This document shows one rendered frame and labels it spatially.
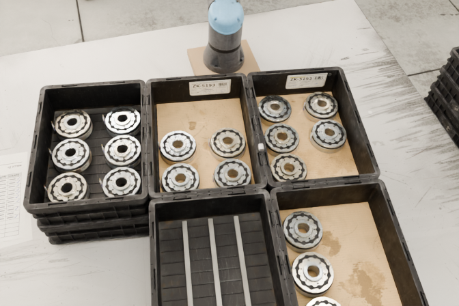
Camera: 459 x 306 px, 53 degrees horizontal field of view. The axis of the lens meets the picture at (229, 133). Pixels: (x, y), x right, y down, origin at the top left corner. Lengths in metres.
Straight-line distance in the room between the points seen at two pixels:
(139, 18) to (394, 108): 1.83
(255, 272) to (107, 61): 0.98
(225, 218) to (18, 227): 0.60
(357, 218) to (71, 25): 2.26
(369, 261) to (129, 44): 1.16
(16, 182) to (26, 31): 1.69
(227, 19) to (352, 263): 0.84
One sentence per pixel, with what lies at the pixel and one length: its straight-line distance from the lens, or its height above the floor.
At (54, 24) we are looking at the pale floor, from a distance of 3.13.
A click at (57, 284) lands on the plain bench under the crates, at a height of 0.70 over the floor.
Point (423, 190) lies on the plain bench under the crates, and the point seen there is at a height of 0.70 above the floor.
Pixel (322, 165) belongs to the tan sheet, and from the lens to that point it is 1.36.
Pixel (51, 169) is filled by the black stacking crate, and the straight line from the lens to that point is 1.39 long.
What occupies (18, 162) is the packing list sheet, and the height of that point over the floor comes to 0.70.
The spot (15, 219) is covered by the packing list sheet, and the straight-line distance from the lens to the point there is 1.50.
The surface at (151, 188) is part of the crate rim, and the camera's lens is 1.18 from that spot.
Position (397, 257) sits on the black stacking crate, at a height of 0.89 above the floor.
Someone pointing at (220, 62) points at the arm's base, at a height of 0.78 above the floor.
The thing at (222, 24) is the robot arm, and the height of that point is 0.94.
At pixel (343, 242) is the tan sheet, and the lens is 1.26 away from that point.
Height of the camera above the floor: 1.95
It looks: 54 degrees down
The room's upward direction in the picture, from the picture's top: 4 degrees clockwise
